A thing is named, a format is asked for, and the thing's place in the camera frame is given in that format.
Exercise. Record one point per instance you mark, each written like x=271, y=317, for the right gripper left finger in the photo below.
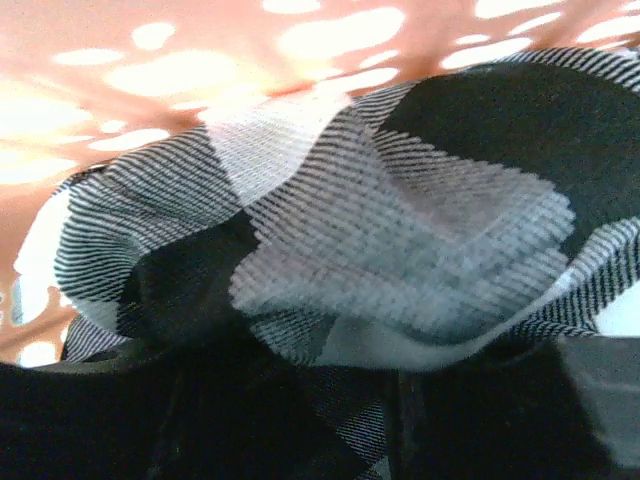
x=211, y=413

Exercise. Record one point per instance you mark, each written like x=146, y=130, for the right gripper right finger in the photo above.
x=565, y=409

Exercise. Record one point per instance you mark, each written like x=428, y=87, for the black white checkered shirt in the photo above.
x=408, y=230

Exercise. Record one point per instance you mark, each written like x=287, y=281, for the pink plastic basket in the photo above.
x=82, y=81

